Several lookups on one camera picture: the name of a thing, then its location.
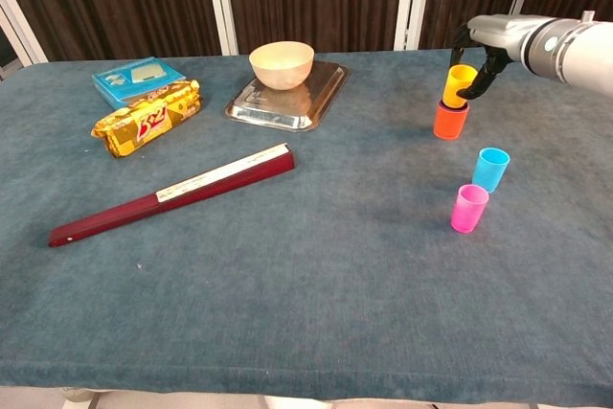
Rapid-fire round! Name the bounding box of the yellow biscuit packet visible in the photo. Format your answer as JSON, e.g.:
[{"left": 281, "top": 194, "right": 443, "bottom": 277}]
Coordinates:
[{"left": 90, "top": 79, "right": 202, "bottom": 159}]

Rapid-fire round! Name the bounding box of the dark red folded fan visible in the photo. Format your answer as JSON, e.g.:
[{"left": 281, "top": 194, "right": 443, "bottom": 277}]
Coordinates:
[{"left": 47, "top": 142, "right": 296, "bottom": 248}]

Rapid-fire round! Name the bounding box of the steel rectangular tray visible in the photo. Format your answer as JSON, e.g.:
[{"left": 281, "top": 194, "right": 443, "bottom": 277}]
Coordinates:
[{"left": 223, "top": 60, "right": 352, "bottom": 133}]

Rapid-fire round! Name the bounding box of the orange plastic cup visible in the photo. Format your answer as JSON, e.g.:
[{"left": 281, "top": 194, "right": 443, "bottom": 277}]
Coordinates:
[{"left": 433, "top": 101, "right": 470, "bottom": 141}]

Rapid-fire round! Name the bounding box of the blue kitchen scale box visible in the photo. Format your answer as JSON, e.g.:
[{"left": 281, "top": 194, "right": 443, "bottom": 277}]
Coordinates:
[{"left": 91, "top": 56, "right": 187, "bottom": 111}]

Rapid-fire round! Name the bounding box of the pink plastic cup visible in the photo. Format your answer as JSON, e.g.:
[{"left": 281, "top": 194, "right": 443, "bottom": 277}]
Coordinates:
[{"left": 450, "top": 183, "right": 490, "bottom": 234}]

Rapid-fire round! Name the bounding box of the beige bowl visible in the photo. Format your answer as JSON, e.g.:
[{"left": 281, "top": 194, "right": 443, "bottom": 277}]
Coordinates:
[{"left": 248, "top": 40, "right": 316, "bottom": 92}]

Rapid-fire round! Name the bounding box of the yellow plastic cup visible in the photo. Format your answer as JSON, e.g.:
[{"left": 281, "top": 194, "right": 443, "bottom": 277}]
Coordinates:
[{"left": 441, "top": 63, "right": 479, "bottom": 109}]

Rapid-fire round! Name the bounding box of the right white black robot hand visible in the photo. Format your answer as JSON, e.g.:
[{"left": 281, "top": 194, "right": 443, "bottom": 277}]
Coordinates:
[{"left": 449, "top": 14, "right": 533, "bottom": 101}]

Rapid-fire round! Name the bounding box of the blue table cloth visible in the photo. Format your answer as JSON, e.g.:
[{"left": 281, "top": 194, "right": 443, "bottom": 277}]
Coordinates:
[{"left": 0, "top": 47, "right": 613, "bottom": 405}]

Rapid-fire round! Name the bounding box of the light blue plastic cup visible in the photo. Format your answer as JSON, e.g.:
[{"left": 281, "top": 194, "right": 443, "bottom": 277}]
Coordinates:
[{"left": 471, "top": 147, "right": 511, "bottom": 194}]

